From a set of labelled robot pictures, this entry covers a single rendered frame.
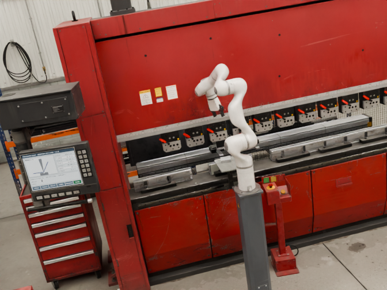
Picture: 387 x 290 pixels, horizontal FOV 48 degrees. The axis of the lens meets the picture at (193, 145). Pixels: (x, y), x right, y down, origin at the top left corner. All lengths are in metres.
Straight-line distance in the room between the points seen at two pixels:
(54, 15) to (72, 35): 4.52
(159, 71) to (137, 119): 0.42
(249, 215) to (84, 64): 1.59
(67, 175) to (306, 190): 2.09
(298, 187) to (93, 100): 1.91
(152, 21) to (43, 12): 4.50
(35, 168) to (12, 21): 5.01
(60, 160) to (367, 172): 2.67
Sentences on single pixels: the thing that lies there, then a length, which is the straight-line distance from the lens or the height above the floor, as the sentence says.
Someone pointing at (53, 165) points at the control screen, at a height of 1.48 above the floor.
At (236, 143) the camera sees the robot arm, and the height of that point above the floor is 1.39.
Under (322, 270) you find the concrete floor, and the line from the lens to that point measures 4.02.
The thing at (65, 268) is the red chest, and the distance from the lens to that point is 4.25.
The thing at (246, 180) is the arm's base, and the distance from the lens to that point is 3.09.
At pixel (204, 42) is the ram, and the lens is 3.47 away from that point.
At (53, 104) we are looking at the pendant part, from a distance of 2.86.
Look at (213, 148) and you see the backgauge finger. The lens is 3.93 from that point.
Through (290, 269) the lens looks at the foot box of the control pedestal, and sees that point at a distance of 4.01.
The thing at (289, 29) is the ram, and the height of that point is 1.98.
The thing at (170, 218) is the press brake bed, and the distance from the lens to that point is 3.74.
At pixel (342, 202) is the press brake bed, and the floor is 0.38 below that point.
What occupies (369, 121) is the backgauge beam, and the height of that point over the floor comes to 0.95.
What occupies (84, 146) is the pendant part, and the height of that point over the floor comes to 1.58.
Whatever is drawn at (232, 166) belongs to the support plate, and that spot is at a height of 1.00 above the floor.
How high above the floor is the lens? 2.44
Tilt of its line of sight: 20 degrees down
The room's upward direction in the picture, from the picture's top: 9 degrees counter-clockwise
